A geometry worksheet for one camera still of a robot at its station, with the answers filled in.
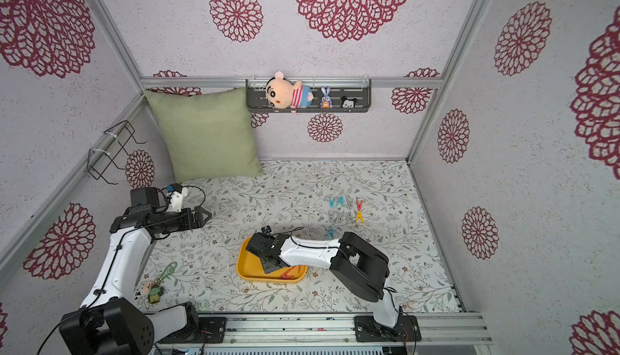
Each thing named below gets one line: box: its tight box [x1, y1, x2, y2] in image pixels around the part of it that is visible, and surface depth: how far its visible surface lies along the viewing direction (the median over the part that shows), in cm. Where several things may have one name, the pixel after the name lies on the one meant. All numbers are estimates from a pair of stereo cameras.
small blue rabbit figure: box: [319, 85, 334, 109], surface depth 93 cm
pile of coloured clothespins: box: [278, 265, 301, 280], surface depth 85 cm
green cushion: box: [143, 87, 264, 184], surface depth 97 cm
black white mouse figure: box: [340, 95, 358, 109], surface depth 94 cm
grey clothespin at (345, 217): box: [337, 211, 355, 224], surface depth 102 cm
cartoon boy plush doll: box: [265, 71, 315, 114], surface depth 87 cm
